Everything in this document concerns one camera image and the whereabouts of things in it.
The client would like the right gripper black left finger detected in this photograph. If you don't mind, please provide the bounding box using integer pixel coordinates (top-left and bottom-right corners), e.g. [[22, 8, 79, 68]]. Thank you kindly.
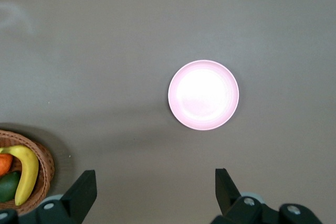
[[19, 170, 97, 224]]

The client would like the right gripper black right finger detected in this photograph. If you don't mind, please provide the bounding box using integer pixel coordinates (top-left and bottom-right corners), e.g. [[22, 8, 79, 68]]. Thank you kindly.
[[212, 168, 279, 224]]

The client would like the yellow banana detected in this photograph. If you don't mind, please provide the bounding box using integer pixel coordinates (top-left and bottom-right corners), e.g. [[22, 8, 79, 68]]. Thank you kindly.
[[0, 144, 39, 206]]

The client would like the brown wicker basket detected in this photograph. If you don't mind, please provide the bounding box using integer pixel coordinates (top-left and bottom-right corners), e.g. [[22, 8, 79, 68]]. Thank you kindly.
[[0, 129, 55, 216]]

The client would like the dark green avocado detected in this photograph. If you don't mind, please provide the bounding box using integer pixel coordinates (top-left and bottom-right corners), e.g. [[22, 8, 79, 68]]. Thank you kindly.
[[0, 171, 21, 203]]

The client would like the orange tangerine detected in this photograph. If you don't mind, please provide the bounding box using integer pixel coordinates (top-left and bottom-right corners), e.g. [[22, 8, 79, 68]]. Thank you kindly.
[[0, 153, 14, 177]]

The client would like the pink round plate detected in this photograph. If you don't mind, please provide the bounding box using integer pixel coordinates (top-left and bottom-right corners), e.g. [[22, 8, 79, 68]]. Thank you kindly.
[[167, 60, 240, 131]]

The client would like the brown table cloth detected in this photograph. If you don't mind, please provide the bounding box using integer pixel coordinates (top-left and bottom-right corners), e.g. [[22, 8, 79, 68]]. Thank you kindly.
[[0, 0, 336, 224]]

